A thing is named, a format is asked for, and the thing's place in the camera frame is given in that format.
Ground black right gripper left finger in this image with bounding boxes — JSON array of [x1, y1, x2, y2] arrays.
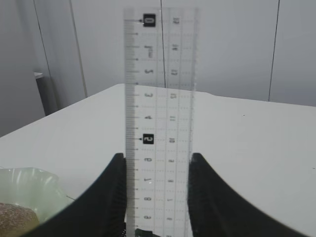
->
[[25, 153, 126, 237]]

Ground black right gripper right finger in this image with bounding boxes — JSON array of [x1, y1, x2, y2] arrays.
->
[[187, 153, 316, 237]]

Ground sugared bread roll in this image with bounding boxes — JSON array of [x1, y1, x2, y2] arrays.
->
[[0, 203, 40, 237]]

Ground clear plastic ruler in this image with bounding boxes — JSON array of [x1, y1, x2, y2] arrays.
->
[[124, 6, 198, 237]]

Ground pale green wavy plate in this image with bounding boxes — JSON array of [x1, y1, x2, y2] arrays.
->
[[0, 167, 73, 223]]

